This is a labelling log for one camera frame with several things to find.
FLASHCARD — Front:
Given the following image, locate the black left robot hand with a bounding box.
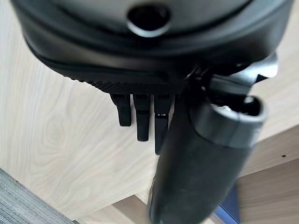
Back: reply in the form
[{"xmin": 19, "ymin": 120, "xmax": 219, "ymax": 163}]
[{"xmin": 11, "ymin": 0, "xmax": 294, "ymax": 224}]

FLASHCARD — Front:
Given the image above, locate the light wood office cabinet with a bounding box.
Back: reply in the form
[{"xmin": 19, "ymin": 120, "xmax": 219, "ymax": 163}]
[{"xmin": 0, "ymin": 0, "xmax": 299, "ymax": 224}]

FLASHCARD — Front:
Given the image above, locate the blue folder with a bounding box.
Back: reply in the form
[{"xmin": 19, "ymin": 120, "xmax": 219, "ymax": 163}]
[{"xmin": 214, "ymin": 182, "xmax": 241, "ymax": 224}]

